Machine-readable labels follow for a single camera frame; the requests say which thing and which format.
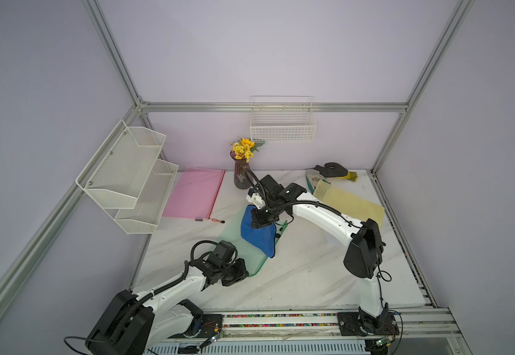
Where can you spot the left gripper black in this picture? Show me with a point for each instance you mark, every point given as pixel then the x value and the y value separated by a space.
pixel 242 273

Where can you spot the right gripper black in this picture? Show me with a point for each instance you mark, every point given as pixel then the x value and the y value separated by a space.
pixel 260 222

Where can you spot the blue microfiber cleaning cloth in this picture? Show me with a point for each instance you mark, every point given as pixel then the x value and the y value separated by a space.
pixel 264 238

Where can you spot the yellow mesh document bag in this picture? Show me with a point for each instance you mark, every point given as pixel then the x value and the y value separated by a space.
pixel 348 203

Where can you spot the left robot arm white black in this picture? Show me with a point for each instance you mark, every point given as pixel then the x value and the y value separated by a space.
pixel 133 323

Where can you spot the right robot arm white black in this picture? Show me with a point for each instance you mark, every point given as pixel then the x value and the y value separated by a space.
pixel 361 238

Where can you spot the pink mesh document bag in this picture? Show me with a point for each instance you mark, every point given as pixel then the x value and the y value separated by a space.
pixel 195 194

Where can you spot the green white work glove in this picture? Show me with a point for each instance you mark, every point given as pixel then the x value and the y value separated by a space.
pixel 313 177

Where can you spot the dark purple glass vase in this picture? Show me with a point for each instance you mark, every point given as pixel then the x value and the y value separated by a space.
pixel 241 166

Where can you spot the black yellow work glove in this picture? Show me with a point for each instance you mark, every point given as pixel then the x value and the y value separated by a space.
pixel 335 170

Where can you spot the yellow artificial flowers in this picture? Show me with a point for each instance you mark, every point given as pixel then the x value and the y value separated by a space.
pixel 244 149

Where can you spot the white two-tier mesh shelf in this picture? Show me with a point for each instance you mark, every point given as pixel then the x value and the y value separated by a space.
pixel 128 178

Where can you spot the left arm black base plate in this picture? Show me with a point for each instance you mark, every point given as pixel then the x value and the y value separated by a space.
pixel 204 326

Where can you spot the white wire wall basket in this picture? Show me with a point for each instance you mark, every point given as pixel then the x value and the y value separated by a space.
pixel 282 119

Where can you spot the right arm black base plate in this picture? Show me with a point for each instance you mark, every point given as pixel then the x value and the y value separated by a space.
pixel 362 324

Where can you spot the aluminium frame rail base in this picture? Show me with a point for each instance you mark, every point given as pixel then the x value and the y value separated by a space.
pixel 422 330

